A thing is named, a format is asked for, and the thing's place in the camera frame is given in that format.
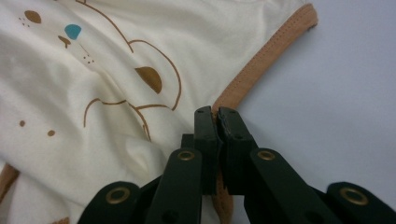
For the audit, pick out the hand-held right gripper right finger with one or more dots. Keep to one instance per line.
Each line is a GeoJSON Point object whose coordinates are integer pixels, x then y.
{"type": "Point", "coordinates": [238, 149]}

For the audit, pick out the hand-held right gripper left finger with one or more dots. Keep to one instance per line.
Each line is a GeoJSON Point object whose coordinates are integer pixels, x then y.
{"type": "Point", "coordinates": [208, 140]}

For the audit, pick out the cream baby vest brown trim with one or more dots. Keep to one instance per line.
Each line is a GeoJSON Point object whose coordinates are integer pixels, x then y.
{"type": "Point", "coordinates": [93, 140]}

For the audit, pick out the white table cover sheet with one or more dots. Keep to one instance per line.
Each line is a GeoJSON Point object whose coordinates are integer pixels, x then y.
{"type": "Point", "coordinates": [342, 93]}

